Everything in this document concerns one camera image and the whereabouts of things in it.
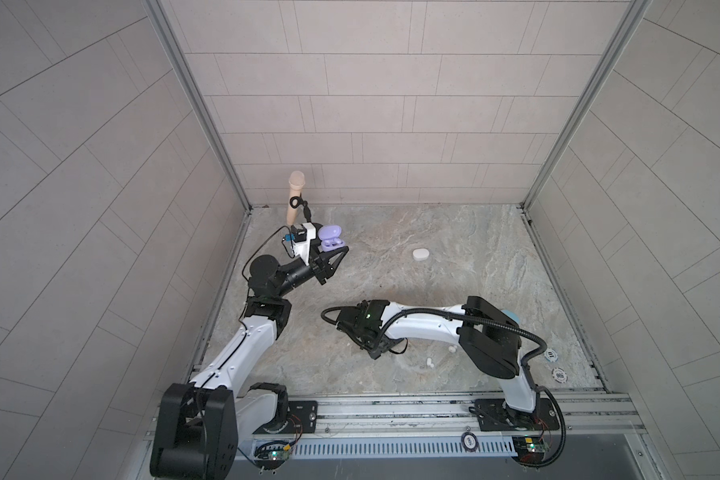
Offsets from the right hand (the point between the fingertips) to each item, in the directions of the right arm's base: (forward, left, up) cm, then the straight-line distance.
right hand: (381, 350), depth 84 cm
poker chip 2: (-10, -47, 0) cm, 48 cm away
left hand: (+14, +7, +31) cm, 34 cm away
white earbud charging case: (+30, -16, +4) cm, 34 cm away
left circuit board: (-22, +26, +5) cm, 34 cm away
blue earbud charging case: (+7, -40, +2) cm, 41 cm away
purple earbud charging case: (+15, +11, +33) cm, 38 cm away
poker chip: (-5, -47, +1) cm, 47 cm away
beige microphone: (+39, +22, +31) cm, 55 cm away
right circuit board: (-25, -32, +1) cm, 41 cm away
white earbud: (-5, -13, +2) cm, 14 cm away
